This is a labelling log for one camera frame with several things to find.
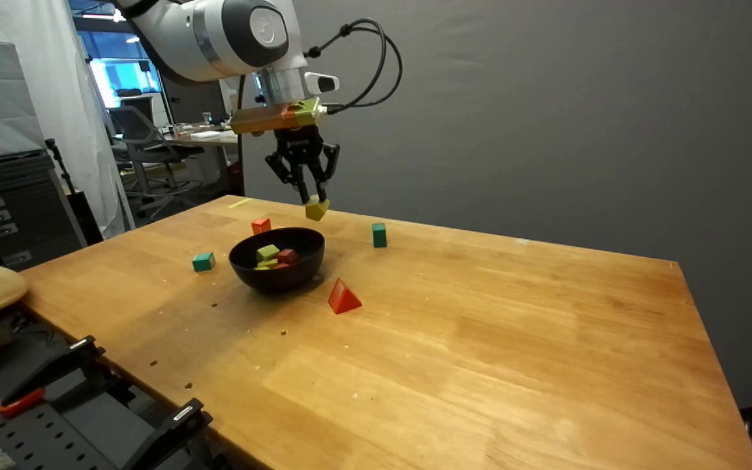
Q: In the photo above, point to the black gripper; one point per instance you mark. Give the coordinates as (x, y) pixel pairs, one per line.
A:
(301, 147)

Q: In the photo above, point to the red wooden cube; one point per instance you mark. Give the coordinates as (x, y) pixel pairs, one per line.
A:
(258, 225)

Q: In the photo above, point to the yellow wooden cube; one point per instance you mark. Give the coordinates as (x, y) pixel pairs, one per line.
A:
(266, 252)
(263, 264)

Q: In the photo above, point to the large green wooden block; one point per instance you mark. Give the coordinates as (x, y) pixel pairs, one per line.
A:
(378, 235)

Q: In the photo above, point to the red wooden wedge block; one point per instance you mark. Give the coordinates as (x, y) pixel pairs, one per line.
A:
(343, 301)

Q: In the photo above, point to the green wooden cube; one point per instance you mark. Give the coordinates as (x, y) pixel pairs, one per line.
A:
(201, 263)

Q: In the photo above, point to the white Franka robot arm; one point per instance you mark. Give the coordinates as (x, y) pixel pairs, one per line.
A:
(219, 40)

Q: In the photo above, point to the black bowl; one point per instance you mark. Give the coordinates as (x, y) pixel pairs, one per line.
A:
(275, 280)

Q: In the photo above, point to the blue computer monitor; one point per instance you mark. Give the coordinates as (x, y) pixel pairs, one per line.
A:
(122, 79)

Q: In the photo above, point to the grey fabric backdrop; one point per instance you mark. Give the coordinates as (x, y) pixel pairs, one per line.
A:
(523, 113)

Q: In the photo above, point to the black tripod leg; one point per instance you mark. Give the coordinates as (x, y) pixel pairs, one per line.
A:
(79, 204)

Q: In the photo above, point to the black equipment cabinet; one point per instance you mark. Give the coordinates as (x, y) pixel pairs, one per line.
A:
(10, 218)

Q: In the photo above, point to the black pegboard bench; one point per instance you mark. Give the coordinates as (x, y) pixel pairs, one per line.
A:
(70, 435)

